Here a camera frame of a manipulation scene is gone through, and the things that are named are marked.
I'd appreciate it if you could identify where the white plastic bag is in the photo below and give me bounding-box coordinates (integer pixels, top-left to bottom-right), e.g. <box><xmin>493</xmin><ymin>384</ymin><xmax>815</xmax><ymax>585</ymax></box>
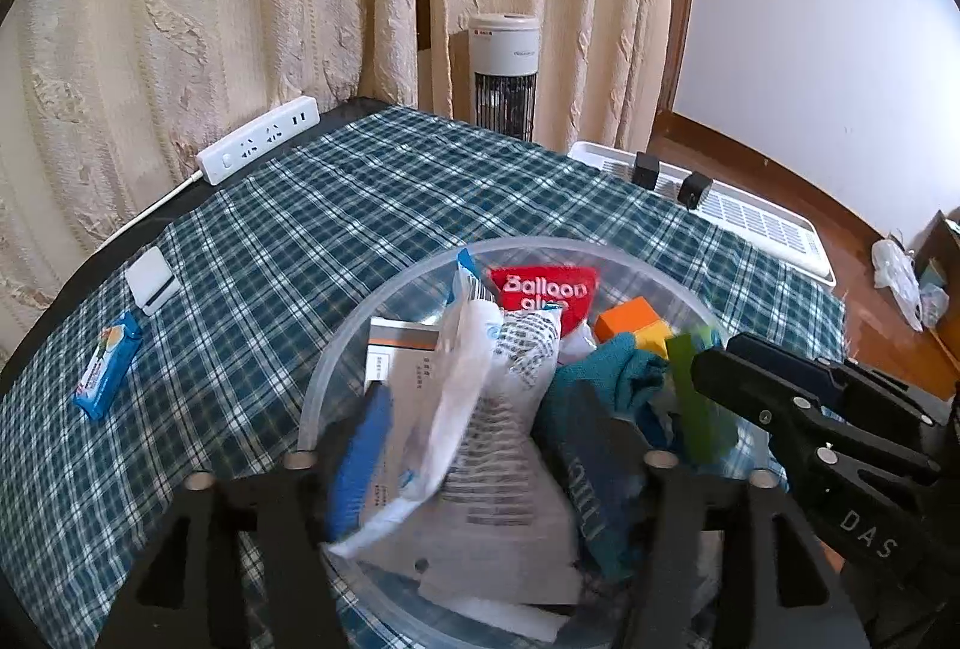
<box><xmin>870</xmin><ymin>235</ymin><xmax>950</xmax><ymax>331</ymax></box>

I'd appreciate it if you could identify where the white tower heater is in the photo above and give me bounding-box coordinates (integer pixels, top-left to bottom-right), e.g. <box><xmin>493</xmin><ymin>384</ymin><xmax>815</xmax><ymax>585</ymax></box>
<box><xmin>469</xmin><ymin>13</ymin><xmax>541</xmax><ymax>143</ymax></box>

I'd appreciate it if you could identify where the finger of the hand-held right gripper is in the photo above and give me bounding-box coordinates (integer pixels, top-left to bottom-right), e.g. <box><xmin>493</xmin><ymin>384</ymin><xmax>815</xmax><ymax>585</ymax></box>
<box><xmin>691</xmin><ymin>345</ymin><xmax>938</xmax><ymax>492</ymax></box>
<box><xmin>731</xmin><ymin>332</ymin><xmax>938</xmax><ymax>429</ymax></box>

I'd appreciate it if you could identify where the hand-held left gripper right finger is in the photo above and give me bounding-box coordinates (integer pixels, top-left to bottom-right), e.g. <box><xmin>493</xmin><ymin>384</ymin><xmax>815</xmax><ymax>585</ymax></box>
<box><xmin>611</xmin><ymin>448</ymin><xmax>875</xmax><ymax>649</ymax></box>

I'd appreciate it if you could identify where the green toy brick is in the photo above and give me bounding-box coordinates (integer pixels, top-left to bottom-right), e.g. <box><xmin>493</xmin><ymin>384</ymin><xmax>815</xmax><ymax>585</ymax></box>
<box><xmin>664</xmin><ymin>328</ymin><xmax>740</xmax><ymax>466</ymax></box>

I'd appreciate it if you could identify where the white power strip cable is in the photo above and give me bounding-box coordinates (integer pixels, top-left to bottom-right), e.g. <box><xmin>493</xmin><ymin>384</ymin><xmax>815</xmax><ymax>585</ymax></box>
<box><xmin>94</xmin><ymin>172</ymin><xmax>205</xmax><ymax>252</ymax></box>

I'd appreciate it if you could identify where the white printed plastic packet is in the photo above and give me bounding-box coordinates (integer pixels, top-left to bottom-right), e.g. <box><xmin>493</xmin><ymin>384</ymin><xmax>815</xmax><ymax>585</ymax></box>
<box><xmin>322</xmin><ymin>247</ymin><xmax>593</xmax><ymax>609</ymax></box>

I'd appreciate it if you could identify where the clear plastic bowl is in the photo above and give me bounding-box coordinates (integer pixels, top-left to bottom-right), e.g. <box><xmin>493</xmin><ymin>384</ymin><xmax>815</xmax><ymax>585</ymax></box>
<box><xmin>298</xmin><ymin>236</ymin><xmax>773</xmax><ymax>649</ymax></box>

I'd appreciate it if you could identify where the white air purifier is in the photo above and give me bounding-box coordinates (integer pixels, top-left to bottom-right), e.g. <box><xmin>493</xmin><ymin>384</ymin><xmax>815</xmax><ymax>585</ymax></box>
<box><xmin>568</xmin><ymin>140</ymin><xmax>837</xmax><ymax>286</ymax></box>

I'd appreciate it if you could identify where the small white box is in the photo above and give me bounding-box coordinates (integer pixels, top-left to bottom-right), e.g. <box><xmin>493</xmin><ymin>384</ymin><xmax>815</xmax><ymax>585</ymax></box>
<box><xmin>125</xmin><ymin>246</ymin><xmax>181</xmax><ymax>318</ymax></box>

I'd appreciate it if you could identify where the white power strip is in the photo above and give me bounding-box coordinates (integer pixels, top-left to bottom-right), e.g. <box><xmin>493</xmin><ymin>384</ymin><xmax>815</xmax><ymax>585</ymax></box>
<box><xmin>196</xmin><ymin>97</ymin><xmax>321</xmax><ymax>189</ymax></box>

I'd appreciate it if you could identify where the brown wooden furniture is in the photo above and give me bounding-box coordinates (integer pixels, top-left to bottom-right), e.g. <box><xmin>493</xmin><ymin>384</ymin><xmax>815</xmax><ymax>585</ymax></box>
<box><xmin>915</xmin><ymin>210</ymin><xmax>960</xmax><ymax>380</ymax></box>

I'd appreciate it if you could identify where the beige patterned curtain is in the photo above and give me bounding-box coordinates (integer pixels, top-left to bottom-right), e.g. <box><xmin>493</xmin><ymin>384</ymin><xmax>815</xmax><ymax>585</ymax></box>
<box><xmin>0</xmin><ymin>0</ymin><xmax>680</xmax><ymax>335</ymax></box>

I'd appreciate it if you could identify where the red and white packet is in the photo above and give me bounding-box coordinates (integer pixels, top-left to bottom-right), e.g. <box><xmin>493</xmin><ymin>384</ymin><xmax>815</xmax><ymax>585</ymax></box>
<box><xmin>487</xmin><ymin>265</ymin><xmax>601</xmax><ymax>361</ymax></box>

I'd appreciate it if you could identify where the teal cloth bag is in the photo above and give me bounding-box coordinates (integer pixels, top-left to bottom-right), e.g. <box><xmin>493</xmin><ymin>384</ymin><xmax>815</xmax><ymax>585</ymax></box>
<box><xmin>536</xmin><ymin>345</ymin><xmax>680</xmax><ymax>582</ymax></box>

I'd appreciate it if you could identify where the blue snack packet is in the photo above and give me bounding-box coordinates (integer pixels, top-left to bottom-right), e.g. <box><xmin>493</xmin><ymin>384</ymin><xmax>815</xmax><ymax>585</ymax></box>
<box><xmin>73</xmin><ymin>311</ymin><xmax>143</xmax><ymax>423</ymax></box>

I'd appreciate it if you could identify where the white medicine box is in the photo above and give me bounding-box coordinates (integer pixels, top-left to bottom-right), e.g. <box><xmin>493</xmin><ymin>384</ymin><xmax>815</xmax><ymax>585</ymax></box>
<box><xmin>365</xmin><ymin>316</ymin><xmax>458</xmax><ymax>522</ymax></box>

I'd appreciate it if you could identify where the orange toy brick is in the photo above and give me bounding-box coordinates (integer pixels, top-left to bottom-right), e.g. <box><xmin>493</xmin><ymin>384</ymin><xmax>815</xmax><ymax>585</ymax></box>
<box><xmin>595</xmin><ymin>296</ymin><xmax>668</xmax><ymax>361</ymax></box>

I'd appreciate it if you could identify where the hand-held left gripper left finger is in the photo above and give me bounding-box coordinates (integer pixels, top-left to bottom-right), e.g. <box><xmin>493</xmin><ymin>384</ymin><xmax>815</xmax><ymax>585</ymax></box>
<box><xmin>94</xmin><ymin>386</ymin><xmax>395</xmax><ymax>649</ymax></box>

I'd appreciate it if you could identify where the blue plaid tablecloth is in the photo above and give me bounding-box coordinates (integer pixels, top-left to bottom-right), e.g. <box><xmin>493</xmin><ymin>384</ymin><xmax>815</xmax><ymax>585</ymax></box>
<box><xmin>0</xmin><ymin>104</ymin><xmax>848</xmax><ymax>649</ymax></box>

